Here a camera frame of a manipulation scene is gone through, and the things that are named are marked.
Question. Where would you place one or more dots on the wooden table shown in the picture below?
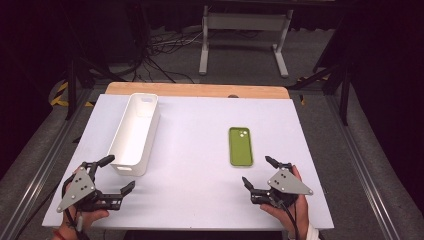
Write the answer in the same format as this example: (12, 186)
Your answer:
(200, 90)

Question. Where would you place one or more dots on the yellow black hazard tape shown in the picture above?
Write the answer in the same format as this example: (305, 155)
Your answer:
(61, 91)

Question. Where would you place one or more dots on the black tripod stand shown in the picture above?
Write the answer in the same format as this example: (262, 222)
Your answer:
(71, 90)
(345, 96)

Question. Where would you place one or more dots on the grey metal stand frame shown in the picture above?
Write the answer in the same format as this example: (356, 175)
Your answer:
(245, 21)

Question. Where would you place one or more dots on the white plastic storage bin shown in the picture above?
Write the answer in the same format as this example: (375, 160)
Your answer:
(135, 133)

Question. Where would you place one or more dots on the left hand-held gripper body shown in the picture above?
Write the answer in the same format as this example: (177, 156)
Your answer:
(77, 188)

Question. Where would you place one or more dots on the person's left hand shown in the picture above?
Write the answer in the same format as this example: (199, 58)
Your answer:
(87, 217)

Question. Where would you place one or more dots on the white table mat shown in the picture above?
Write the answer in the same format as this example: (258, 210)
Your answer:
(200, 173)

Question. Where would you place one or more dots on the green phone case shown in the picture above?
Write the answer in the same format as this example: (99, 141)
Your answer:
(240, 146)

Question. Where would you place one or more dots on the aluminium floor rail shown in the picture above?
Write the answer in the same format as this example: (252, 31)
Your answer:
(40, 176)
(363, 170)

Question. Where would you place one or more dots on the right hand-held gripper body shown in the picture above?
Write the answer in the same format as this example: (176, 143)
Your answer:
(287, 185)

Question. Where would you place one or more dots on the person's right hand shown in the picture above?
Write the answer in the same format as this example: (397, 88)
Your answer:
(300, 213)

